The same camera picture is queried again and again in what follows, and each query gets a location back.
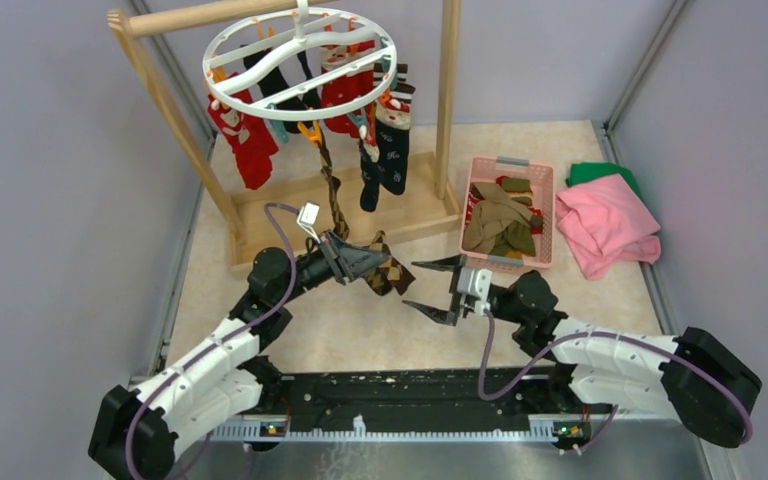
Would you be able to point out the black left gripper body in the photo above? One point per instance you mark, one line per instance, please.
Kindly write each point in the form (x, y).
(313, 268)

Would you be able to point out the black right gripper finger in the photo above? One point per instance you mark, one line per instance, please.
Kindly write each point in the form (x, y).
(453, 264)
(437, 315)

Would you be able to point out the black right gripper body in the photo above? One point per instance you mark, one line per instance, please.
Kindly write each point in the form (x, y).
(501, 309)

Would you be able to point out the argyle patterned sock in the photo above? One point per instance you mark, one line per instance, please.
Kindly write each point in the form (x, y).
(340, 224)
(390, 276)

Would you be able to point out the navy blue sock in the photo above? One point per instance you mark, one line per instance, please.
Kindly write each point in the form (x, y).
(370, 172)

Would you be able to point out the navy sock red cuff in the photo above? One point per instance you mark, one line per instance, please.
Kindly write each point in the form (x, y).
(393, 122)

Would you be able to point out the mustard sock striped cuff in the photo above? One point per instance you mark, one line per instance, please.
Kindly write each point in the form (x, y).
(398, 85)

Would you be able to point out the white round clip hanger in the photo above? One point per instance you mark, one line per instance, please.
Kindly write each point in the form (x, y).
(262, 62)

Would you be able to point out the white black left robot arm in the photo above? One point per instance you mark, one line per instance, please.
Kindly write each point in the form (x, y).
(141, 433)

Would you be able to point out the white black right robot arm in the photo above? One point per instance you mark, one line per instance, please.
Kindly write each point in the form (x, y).
(692, 378)

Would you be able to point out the wooden hanger stand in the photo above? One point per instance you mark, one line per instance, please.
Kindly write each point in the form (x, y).
(433, 207)

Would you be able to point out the green striped sock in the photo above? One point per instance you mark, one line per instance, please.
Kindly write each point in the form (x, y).
(517, 240)

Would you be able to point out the pink perforated plastic basket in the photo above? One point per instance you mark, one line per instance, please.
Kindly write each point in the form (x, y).
(541, 177)

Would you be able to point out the pink folded cloth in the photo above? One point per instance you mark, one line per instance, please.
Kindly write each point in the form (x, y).
(604, 222)

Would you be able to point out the green folded cloth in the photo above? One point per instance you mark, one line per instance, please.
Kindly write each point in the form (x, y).
(585, 172)

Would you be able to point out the black hanging sock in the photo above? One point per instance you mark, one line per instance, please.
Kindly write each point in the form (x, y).
(274, 82)

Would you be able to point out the red bear sock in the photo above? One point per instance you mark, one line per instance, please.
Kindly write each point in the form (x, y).
(251, 142)

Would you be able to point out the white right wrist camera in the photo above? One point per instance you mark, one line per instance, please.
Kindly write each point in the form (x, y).
(473, 286)

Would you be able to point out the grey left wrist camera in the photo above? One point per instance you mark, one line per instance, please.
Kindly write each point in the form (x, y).
(306, 218)

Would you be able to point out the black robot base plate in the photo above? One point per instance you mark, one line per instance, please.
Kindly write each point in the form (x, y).
(444, 401)

